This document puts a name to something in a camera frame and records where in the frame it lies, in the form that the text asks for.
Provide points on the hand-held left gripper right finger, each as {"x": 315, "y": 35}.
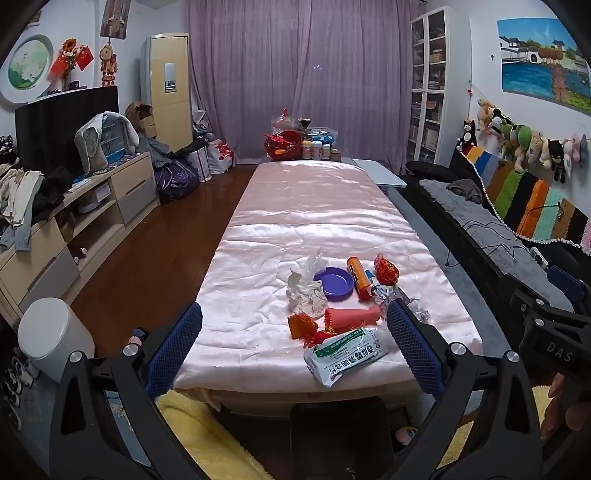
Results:
{"x": 413, "y": 350}

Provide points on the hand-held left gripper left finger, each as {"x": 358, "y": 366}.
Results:
{"x": 178, "y": 346}

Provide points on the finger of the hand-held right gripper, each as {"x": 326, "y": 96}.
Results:
{"x": 561, "y": 281}

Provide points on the clear plastic wrapper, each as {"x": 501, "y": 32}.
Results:
{"x": 418, "y": 310}
{"x": 314, "y": 263}

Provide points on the white green packet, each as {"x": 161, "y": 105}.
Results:
{"x": 346, "y": 357}

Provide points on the pink ribbed sleeve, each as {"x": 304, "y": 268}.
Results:
{"x": 353, "y": 318}

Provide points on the blue white small tube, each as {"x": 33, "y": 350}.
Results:
{"x": 371, "y": 278}

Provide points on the red candy wrapper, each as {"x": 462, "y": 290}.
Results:
{"x": 385, "y": 270}

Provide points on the small red gold wrapper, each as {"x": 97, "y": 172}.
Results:
{"x": 321, "y": 338}

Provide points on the black trash bin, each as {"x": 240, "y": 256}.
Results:
{"x": 341, "y": 438}

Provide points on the orange wrapper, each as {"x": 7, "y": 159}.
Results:
{"x": 302, "y": 325}

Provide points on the white tissue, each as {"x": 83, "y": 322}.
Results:
{"x": 307, "y": 297}

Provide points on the person's right hand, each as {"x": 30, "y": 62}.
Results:
{"x": 565, "y": 406}

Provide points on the black sofa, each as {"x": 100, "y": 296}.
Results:
{"x": 480, "y": 263}

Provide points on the pink slipper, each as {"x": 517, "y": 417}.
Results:
{"x": 405, "y": 434}

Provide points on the orange snack can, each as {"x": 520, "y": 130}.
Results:
{"x": 359, "y": 277}

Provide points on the striped knitted blanket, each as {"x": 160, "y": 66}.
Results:
{"x": 531, "y": 194}

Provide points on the yellow fluffy cloth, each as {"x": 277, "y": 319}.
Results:
{"x": 207, "y": 438}

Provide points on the purple plastic plate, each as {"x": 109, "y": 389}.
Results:
{"x": 334, "y": 286}

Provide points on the grey fluffy blanket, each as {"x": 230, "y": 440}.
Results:
{"x": 466, "y": 210}

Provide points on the white round bin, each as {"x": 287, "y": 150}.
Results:
{"x": 51, "y": 337}

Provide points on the dark grey cloth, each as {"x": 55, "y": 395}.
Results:
{"x": 464, "y": 189}

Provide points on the row of plush toys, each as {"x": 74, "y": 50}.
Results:
{"x": 521, "y": 138}

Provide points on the blue patterned carpet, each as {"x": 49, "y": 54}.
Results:
{"x": 32, "y": 408}

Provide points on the beige television cabinet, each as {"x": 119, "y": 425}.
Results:
{"x": 134, "y": 194}

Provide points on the purple bag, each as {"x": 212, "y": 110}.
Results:
{"x": 175, "y": 180}

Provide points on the black cushion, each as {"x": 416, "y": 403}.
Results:
{"x": 429, "y": 170}

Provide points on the white folding table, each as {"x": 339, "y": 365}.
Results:
{"x": 378, "y": 173}

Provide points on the white red bag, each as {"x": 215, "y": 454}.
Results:
{"x": 221, "y": 154}

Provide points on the blue bird cage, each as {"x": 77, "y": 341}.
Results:
{"x": 113, "y": 143}

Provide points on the pile of clothes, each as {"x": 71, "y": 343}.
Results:
{"x": 21, "y": 198}

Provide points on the grey white cage cover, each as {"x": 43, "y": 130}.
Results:
{"x": 90, "y": 145}

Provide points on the white glass bookcase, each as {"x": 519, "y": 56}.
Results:
{"x": 431, "y": 92}

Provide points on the red basket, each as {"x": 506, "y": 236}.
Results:
{"x": 281, "y": 141}

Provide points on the cardboard box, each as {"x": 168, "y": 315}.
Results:
{"x": 141, "y": 117}

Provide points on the clear storage box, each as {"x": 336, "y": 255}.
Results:
{"x": 325, "y": 134}

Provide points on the beige standing air conditioner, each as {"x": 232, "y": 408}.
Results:
{"x": 171, "y": 101}

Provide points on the black television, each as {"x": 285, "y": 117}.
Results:
{"x": 51, "y": 124}

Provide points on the hanging doll ornament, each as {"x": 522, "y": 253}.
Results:
{"x": 108, "y": 62}

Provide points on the purple curtain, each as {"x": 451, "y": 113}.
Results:
{"x": 300, "y": 69}

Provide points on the small red flag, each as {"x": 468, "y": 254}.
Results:
{"x": 84, "y": 57}
{"x": 59, "y": 63}

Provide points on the landscape wall painting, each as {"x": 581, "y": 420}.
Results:
{"x": 535, "y": 60}

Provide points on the round wall art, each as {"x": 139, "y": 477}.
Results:
{"x": 25, "y": 64}

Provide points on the hanging wall scroll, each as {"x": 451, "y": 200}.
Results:
{"x": 114, "y": 18}

